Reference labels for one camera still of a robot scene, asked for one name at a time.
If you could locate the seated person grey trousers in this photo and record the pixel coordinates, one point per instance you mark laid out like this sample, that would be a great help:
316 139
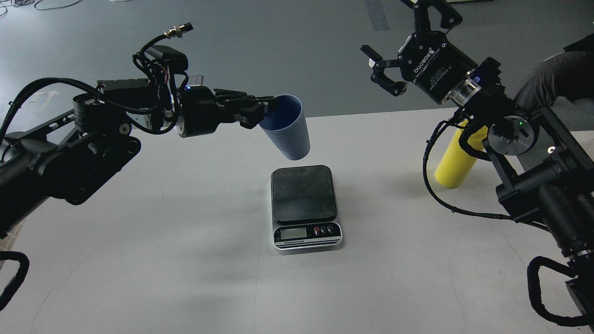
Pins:
568 74

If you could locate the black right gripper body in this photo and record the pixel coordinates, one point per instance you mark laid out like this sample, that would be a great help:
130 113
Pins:
436 67

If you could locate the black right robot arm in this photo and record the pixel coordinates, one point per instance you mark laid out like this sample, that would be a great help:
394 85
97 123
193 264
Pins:
546 176

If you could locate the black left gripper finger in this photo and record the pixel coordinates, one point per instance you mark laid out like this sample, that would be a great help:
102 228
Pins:
250 117
233 99

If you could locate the black digital kitchen scale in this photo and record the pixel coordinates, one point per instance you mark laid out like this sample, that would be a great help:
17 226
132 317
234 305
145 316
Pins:
304 211

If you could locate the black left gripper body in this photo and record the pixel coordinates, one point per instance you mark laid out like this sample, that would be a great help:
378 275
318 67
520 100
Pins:
200 113

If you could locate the yellow squeeze bottle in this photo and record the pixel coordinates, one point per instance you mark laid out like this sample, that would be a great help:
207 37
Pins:
455 164

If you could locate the blue ribbed plastic cup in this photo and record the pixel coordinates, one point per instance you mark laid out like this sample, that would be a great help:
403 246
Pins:
285 125

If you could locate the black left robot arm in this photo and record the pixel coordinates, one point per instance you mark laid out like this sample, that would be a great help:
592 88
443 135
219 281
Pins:
74 154

